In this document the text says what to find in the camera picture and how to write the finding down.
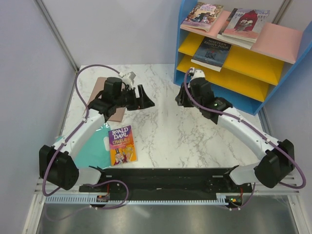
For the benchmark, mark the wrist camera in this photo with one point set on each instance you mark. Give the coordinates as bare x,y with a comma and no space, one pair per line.
196,73
128,78

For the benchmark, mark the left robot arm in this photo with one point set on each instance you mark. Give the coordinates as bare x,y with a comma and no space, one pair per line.
56,163

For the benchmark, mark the A Tale of Two Cities book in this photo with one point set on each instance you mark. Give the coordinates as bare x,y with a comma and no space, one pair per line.
236,42

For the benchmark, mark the Roald Dahl Charlie book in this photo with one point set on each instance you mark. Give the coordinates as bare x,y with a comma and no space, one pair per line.
122,146

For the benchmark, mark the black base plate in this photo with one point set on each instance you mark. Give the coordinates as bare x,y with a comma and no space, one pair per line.
165,183

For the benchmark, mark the purple illustrated book on shelf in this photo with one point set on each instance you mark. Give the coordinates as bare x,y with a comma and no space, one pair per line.
203,16

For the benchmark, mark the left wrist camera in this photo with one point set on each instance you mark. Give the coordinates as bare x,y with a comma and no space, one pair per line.
128,78

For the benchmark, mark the pink red Shakespeare story book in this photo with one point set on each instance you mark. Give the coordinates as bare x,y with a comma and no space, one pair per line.
246,24

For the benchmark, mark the white cable duct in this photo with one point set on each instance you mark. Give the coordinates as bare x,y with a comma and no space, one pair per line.
97,200

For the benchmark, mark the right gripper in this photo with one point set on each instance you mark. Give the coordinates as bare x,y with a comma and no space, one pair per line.
182,96

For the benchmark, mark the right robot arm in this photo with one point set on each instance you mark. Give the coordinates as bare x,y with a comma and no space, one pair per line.
275,157

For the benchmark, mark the Nineteen Eighty-Four book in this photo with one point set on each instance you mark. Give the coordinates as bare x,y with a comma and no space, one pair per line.
211,54

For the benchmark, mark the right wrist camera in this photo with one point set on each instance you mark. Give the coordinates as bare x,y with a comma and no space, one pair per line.
196,73

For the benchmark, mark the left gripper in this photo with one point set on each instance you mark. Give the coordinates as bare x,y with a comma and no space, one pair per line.
143,102

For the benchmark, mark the Edward Tulane book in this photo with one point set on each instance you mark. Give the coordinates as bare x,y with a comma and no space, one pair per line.
225,24

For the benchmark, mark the blue shelf unit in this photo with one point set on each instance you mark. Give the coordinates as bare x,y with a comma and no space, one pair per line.
249,77

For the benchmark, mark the aluminium frame rail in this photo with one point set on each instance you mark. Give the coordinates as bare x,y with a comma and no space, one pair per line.
56,33

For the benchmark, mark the teal plastic file folder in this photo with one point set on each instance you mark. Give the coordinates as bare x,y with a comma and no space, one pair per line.
95,151

